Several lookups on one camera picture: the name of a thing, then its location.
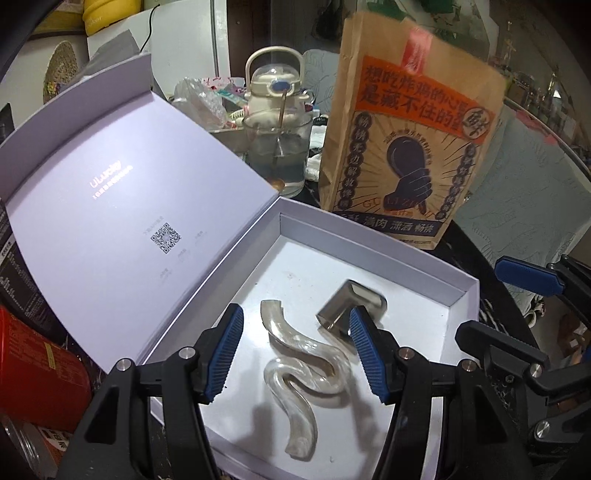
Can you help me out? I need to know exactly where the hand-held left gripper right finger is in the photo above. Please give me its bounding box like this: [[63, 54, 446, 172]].
[[348, 306, 528, 480]]

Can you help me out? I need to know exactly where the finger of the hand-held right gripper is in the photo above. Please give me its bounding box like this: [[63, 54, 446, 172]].
[[495, 255, 591, 302], [455, 320, 551, 394]]

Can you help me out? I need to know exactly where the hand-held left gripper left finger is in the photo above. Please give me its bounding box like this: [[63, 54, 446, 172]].
[[58, 302, 245, 480]]

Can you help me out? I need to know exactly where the smoky transparent plastic cap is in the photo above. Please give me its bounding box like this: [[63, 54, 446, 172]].
[[315, 279, 387, 340]]

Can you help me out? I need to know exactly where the clear wavy hair clip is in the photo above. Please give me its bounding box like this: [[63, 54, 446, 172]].
[[261, 299, 352, 462]]

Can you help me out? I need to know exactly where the white gift box with lid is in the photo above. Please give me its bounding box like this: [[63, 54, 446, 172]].
[[0, 53, 481, 480]]

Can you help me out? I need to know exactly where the light blue towel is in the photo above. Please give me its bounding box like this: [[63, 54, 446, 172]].
[[455, 108, 585, 273]]

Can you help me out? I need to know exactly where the red tin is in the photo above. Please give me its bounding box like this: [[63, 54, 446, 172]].
[[0, 305, 93, 432]]

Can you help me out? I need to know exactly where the brown printed paper bag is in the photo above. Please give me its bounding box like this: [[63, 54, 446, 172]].
[[318, 10, 509, 251]]

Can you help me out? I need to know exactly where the glass cup with water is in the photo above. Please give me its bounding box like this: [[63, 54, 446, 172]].
[[243, 111, 312, 197]]

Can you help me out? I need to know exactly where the white cloth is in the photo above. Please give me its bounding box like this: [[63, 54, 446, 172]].
[[307, 124, 329, 182]]

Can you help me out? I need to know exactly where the black printed box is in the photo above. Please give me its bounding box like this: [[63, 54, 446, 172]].
[[0, 198, 51, 333]]

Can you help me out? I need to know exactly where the long gold spoon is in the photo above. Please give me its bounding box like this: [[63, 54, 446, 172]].
[[272, 90, 290, 190]]

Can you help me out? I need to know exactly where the crumpled clear plastic bag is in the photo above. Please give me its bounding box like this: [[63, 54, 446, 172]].
[[172, 76, 229, 132]]

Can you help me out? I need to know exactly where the white refrigerator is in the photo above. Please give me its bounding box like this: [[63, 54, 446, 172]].
[[88, 0, 232, 100]]

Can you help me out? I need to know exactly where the round woven mat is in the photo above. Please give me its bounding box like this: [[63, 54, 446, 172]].
[[43, 41, 78, 104]]

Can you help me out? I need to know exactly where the yellow plastic basin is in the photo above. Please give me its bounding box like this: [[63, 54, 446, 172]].
[[82, 0, 144, 35]]

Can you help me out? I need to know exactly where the white kettle bottle with handle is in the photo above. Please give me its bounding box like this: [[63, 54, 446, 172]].
[[244, 47, 317, 127]]

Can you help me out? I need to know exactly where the black cable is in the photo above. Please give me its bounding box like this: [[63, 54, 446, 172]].
[[140, 7, 158, 51]]

